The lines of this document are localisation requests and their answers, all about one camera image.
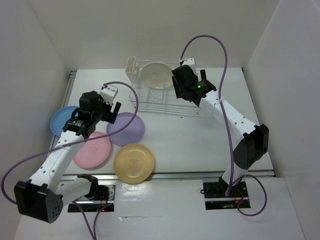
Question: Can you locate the purple plate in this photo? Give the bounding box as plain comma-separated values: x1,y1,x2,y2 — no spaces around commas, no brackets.
106,112,145,146

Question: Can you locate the cream plate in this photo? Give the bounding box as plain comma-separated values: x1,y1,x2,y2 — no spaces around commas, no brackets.
140,62,173,90

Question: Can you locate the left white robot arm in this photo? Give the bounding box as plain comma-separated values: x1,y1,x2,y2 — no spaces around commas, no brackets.
14,85,121,223

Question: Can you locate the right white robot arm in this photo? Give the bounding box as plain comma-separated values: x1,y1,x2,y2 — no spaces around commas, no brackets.
172,65,269,197

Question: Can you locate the blue plate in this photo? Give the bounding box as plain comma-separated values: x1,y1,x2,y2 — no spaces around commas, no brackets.
50,106,78,137

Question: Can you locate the pink plate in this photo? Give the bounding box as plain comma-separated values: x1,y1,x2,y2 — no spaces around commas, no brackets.
73,137,111,169

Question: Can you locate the white cutlery holder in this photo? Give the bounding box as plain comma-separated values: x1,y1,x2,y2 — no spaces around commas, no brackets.
125,56,136,83

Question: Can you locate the orange plate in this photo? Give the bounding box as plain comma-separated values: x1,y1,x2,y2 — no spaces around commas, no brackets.
113,143,155,185

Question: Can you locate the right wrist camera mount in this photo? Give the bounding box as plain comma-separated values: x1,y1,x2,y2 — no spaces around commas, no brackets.
179,57,197,75

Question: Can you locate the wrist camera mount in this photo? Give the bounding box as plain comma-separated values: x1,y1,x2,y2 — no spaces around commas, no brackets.
99,84,119,106
179,57,197,75

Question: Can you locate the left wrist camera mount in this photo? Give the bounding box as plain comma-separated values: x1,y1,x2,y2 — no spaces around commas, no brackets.
99,84,119,106

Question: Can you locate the white wire dish rack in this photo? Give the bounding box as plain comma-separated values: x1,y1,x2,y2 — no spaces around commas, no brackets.
131,60,205,116

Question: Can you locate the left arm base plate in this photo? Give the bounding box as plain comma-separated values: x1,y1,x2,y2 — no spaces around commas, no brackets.
75,182,116,213

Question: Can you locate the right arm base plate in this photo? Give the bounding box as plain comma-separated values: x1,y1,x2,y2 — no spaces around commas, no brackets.
200,181,251,210

